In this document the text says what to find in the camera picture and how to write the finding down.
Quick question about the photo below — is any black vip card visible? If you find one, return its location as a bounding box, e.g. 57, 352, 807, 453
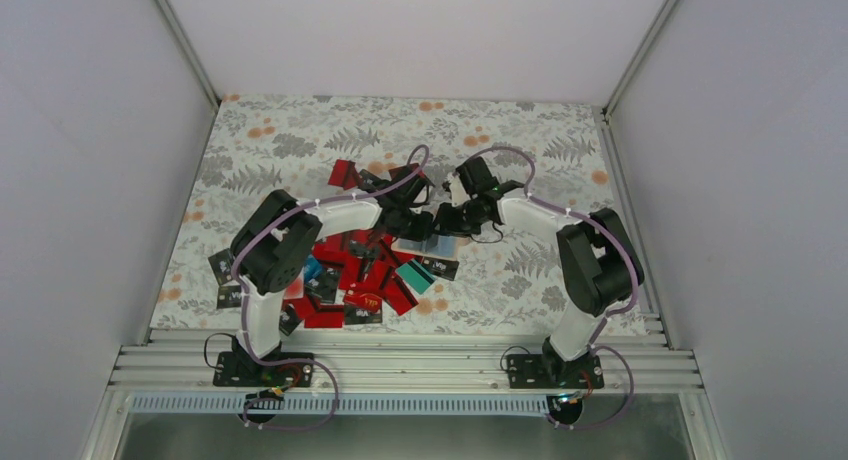
208, 249, 233, 286
344, 306, 383, 325
421, 257, 459, 281
216, 284, 242, 310

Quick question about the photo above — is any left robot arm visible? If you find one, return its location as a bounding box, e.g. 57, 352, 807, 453
231, 164, 434, 385

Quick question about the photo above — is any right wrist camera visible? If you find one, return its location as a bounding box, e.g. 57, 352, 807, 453
444, 176, 470, 207

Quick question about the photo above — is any red card top left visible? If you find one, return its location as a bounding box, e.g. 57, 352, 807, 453
328, 159, 360, 190

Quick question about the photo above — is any black vip card bottom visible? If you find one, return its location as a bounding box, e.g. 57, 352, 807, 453
344, 306, 383, 325

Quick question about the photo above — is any black vip card left lower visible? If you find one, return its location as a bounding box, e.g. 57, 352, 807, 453
216, 284, 242, 310

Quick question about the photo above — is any red card bottom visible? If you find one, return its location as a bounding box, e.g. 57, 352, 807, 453
304, 309, 345, 329

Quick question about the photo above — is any beige leather card holder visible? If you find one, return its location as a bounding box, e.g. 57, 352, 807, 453
391, 235, 460, 260

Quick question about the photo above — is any black vip card far left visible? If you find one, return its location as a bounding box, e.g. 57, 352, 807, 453
208, 249, 233, 286

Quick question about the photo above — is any teal card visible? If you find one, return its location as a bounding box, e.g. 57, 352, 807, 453
395, 260, 435, 294

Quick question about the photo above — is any blue card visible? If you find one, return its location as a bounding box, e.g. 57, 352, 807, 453
302, 255, 324, 283

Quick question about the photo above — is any aluminium rail frame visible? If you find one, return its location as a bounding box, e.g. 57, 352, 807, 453
83, 321, 726, 459

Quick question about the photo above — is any black vip card upper right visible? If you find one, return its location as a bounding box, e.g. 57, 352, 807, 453
421, 257, 459, 281

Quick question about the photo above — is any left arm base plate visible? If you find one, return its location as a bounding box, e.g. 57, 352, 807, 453
212, 352, 314, 388

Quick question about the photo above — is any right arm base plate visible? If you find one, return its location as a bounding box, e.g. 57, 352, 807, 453
504, 353, 605, 390

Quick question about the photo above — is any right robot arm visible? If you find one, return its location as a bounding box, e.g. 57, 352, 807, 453
435, 156, 644, 387

